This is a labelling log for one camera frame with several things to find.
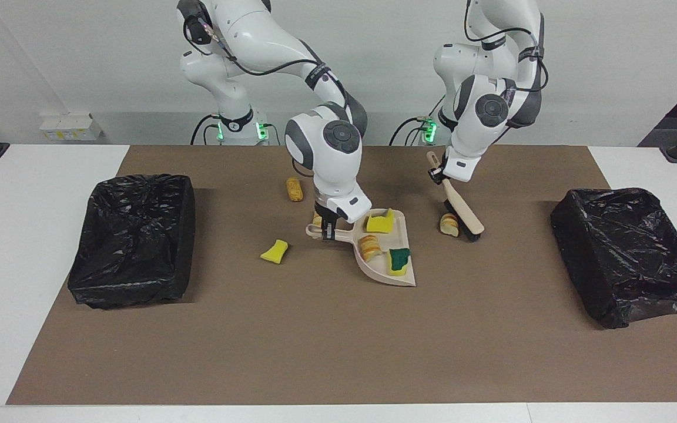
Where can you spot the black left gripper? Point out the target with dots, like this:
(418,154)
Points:
(437,175)

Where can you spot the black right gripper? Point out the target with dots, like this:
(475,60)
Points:
(325,212)

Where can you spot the toy croissant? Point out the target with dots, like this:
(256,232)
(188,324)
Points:
(369,247)
(317,220)
(448,224)

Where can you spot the beige brush with black bristles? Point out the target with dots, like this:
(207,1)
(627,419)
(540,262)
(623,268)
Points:
(462,208)

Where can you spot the notched green yellow sponge piece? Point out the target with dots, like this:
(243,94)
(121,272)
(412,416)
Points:
(381,223)

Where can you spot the brown toy bread roll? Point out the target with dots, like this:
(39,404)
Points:
(295,189)

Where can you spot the plain yellow sponge piece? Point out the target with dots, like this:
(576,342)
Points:
(275,251)

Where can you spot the beige plastic dustpan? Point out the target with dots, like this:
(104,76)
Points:
(402,235)

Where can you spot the green and yellow sponge piece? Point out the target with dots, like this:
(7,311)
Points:
(399,258)

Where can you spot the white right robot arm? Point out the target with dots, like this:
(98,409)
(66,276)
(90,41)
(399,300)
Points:
(327,170)

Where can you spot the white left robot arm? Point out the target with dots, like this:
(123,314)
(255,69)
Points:
(473,129)

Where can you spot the black bag-lined bin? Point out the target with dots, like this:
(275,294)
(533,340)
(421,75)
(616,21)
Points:
(626,258)
(133,247)

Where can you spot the brown table mat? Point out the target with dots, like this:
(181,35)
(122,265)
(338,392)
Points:
(315,364)

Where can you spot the white power strip box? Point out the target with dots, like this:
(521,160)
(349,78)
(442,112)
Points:
(71,127)

